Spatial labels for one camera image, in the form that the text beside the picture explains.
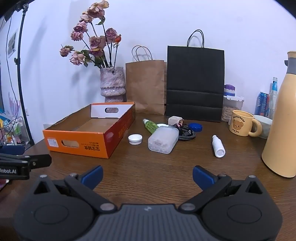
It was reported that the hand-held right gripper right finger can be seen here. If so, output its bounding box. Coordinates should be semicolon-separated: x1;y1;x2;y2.
179;165;269;212

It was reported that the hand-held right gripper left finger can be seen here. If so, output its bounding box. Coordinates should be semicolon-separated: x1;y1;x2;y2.
30;165;116;212

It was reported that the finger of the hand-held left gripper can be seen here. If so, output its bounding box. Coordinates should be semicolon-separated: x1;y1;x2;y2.
0;146;25;155

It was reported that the orange cardboard box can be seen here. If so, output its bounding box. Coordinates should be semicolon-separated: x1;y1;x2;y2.
42;102;136;159

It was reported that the small white spray bottle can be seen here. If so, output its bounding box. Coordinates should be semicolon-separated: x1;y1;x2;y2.
212;135;226;158

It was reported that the black braided cable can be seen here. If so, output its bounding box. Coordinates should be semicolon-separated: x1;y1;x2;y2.
170;123;196;141

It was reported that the white pouch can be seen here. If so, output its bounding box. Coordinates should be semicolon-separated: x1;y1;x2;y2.
148;126;179;154

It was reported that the white ribbed bottle cap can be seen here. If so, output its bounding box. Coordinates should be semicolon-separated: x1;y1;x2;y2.
128;134;143;145

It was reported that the green spray bottle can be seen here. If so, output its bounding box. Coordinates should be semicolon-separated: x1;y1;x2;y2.
142;118;160;134

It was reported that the yellow bear mug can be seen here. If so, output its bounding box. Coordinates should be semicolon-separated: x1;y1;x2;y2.
229;110;263;137

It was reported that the clear container of nuts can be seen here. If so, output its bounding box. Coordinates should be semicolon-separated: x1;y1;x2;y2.
221;95;244;123

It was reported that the black light stand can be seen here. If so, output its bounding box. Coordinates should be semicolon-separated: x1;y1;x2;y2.
14;0;35;146

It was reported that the white bowl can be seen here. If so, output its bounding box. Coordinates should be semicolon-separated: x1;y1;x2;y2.
253;115;273;139

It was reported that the purple lidded jar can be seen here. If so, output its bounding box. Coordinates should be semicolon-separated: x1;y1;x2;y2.
223;84;236;96

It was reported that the beige thermos jug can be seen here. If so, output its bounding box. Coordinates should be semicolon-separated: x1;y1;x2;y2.
261;51;296;178

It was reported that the blue drink can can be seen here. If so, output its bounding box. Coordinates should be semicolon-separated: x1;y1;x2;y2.
255;92;270;116

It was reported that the pink textured vase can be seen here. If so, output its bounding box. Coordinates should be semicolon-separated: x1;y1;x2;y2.
100;67;126;103

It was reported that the black paper bag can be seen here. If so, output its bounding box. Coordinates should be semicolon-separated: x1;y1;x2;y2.
165;29;225;122

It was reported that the brown paper bag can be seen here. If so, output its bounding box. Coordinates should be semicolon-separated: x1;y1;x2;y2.
125;45;167;115

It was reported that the clear blue-topped spray bottle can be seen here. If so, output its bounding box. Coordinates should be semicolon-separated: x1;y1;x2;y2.
268;77;281;119

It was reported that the wire storage rack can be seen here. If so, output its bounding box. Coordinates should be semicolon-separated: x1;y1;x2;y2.
0;116;31;146

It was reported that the purple flower wall sticker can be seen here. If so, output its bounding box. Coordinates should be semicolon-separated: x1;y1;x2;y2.
7;91;20;116

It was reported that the small wall picture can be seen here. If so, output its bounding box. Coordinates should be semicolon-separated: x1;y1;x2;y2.
6;29;18;58

